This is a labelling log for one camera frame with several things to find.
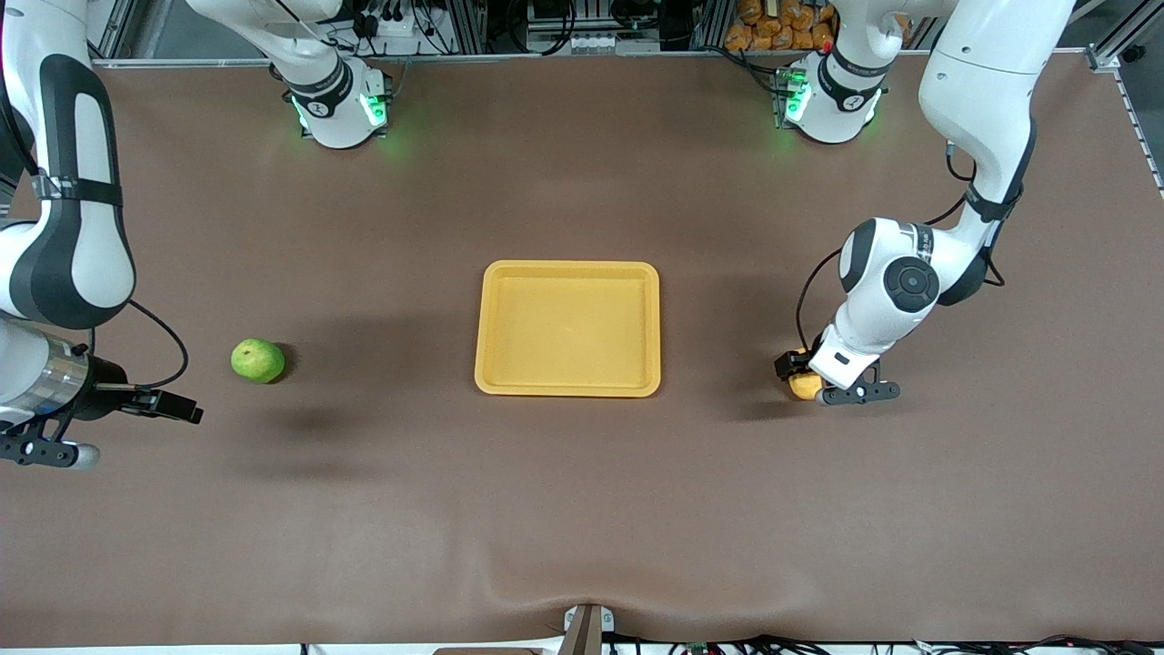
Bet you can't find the brown table mat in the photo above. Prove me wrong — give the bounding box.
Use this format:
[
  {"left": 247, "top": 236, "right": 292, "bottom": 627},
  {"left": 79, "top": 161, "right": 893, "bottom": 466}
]
[{"left": 0, "top": 55, "right": 1164, "bottom": 649}]

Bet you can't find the large white power strip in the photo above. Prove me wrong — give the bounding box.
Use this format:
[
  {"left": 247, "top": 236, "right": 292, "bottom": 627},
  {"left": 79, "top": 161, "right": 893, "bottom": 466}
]
[{"left": 350, "top": 7, "right": 433, "bottom": 39}]

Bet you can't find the silver table edge rail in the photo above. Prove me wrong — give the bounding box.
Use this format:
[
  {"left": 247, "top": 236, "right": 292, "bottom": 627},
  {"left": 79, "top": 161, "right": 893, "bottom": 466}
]
[{"left": 91, "top": 50, "right": 1092, "bottom": 69}]

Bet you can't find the perforated metal side rail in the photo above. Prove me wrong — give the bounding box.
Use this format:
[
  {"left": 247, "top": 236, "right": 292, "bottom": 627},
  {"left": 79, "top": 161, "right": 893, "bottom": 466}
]
[{"left": 1111, "top": 68, "right": 1164, "bottom": 197}]

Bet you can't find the pile of orange items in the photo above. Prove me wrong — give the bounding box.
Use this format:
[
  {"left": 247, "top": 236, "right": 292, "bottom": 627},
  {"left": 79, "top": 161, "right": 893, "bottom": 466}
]
[{"left": 725, "top": 0, "right": 838, "bottom": 52}]

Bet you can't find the bundle of floor cables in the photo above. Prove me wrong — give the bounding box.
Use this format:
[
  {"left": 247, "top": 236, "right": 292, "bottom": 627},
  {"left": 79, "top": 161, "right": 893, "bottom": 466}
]
[{"left": 605, "top": 633, "right": 1164, "bottom": 655}]

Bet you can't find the aluminium frame post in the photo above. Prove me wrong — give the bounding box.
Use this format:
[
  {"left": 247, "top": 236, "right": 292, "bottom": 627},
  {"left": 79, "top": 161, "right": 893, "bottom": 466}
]
[
  {"left": 452, "top": 0, "right": 487, "bottom": 54},
  {"left": 693, "top": 0, "right": 731, "bottom": 51}
]

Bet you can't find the yellow plastic tray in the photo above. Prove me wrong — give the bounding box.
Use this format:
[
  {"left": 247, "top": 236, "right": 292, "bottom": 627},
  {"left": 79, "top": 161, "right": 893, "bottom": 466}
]
[{"left": 474, "top": 260, "right": 662, "bottom": 398}]

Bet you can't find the aluminium corner frame beam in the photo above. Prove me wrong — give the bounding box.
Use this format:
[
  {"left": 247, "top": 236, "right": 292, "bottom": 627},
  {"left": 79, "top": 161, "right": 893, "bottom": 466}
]
[
  {"left": 86, "top": 0, "right": 137, "bottom": 69},
  {"left": 1078, "top": 5, "right": 1164, "bottom": 74}
]

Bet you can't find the green apple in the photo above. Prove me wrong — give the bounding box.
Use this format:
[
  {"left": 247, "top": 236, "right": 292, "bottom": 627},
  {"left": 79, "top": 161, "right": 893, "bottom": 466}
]
[{"left": 230, "top": 338, "right": 286, "bottom": 385}]

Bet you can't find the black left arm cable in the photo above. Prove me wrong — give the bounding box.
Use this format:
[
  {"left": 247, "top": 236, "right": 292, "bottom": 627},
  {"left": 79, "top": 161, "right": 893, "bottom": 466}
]
[{"left": 797, "top": 136, "right": 1008, "bottom": 356}]

